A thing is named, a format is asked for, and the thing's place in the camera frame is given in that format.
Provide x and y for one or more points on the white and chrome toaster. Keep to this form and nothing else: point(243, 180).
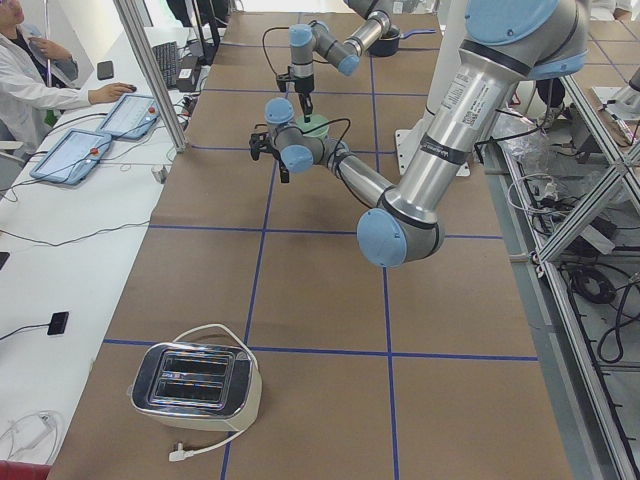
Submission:
point(198, 386)

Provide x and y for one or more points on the near blue teach pendant tablet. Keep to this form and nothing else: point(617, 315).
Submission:
point(73, 157)

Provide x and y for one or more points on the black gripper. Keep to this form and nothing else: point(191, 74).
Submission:
point(276, 151)
point(302, 86)

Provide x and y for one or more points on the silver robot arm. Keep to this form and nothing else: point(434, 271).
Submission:
point(504, 42)
point(315, 37)

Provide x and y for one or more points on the far blue teach pendant tablet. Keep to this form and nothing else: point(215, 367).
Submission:
point(131, 117)

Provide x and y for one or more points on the black keyboard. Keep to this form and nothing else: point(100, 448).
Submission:
point(167, 59)

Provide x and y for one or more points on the person in white coat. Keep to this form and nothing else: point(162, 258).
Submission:
point(37, 76)

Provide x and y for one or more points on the aluminium frame post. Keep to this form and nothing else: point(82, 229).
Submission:
point(132, 23)

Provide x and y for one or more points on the green bowl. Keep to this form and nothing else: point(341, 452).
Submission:
point(313, 126)

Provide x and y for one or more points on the black smartphone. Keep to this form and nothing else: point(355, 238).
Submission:
point(105, 70)

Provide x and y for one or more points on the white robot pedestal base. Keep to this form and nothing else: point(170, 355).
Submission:
point(418, 139)

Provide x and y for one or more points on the small black square device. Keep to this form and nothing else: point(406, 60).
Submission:
point(58, 323)

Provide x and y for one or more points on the dark blue saucepan with lid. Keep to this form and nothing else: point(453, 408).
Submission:
point(388, 44)

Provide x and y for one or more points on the aluminium frame rack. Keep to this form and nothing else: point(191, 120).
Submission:
point(580, 199)

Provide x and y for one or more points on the blue teach pendant tablet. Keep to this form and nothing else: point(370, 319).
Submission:
point(73, 157)
point(131, 117)

